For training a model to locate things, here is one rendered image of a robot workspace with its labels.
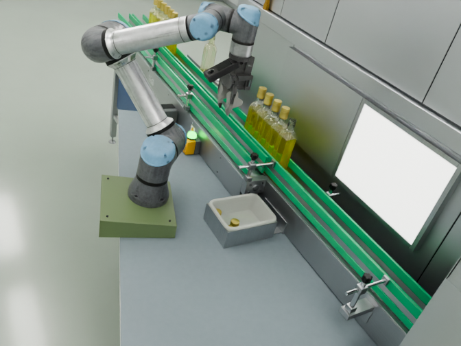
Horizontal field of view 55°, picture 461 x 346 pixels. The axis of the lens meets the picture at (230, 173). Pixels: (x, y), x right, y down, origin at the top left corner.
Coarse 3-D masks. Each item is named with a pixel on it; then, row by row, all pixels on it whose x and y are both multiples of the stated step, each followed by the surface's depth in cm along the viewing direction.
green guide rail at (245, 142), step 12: (132, 24) 295; (168, 60) 252; (180, 72) 239; (204, 96) 219; (216, 108) 210; (228, 120) 202; (240, 132) 194; (240, 144) 196; (252, 144) 187; (264, 156) 181; (264, 168) 183
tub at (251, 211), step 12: (216, 204) 171; (228, 204) 174; (240, 204) 177; (252, 204) 180; (264, 204) 174; (228, 216) 175; (240, 216) 176; (252, 216) 178; (264, 216) 174; (228, 228) 158; (240, 228) 160
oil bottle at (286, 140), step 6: (282, 132) 175; (288, 132) 173; (294, 132) 175; (282, 138) 175; (288, 138) 173; (294, 138) 175; (276, 144) 178; (282, 144) 175; (288, 144) 175; (294, 144) 177; (276, 150) 179; (282, 150) 176; (288, 150) 177; (276, 156) 179; (282, 156) 177; (288, 156) 179; (282, 162) 180; (288, 162) 182
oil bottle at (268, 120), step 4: (268, 116) 182; (264, 120) 184; (268, 120) 182; (272, 120) 181; (276, 120) 182; (264, 124) 184; (268, 124) 182; (264, 128) 185; (268, 128) 182; (260, 132) 187; (264, 132) 185; (268, 132) 183; (260, 136) 188; (264, 136) 185; (260, 140) 188; (264, 140) 186; (264, 144) 186
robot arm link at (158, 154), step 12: (144, 144) 154; (156, 144) 155; (168, 144) 157; (144, 156) 154; (156, 156) 152; (168, 156) 154; (144, 168) 156; (156, 168) 155; (168, 168) 158; (144, 180) 158; (156, 180) 158
